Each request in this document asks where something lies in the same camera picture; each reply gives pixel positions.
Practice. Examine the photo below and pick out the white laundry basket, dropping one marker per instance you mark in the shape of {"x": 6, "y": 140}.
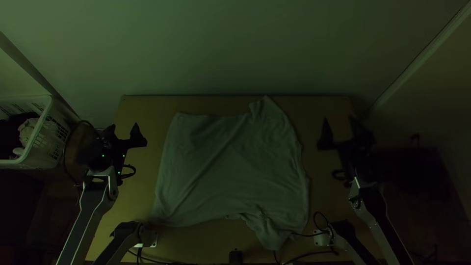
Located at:
{"x": 48, "y": 140}

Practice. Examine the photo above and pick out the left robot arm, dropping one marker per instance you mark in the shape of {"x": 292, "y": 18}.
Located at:
{"x": 91, "y": 206}

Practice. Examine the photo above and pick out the light grey t-shirt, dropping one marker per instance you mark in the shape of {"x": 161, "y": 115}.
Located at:
{"x": 232, "y": 165}

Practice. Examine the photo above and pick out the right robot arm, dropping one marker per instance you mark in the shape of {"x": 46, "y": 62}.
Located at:
{"x": 371, "y": 213}

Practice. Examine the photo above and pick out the heap of clothes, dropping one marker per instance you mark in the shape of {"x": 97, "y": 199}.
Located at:
{"x": 22, "y": 134}

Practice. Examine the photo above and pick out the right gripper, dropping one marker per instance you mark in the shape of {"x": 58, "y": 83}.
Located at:
{"x": 352, "y": 154}

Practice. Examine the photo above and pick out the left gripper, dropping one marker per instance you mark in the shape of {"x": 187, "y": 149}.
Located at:
{"x": 117, "y": 149}

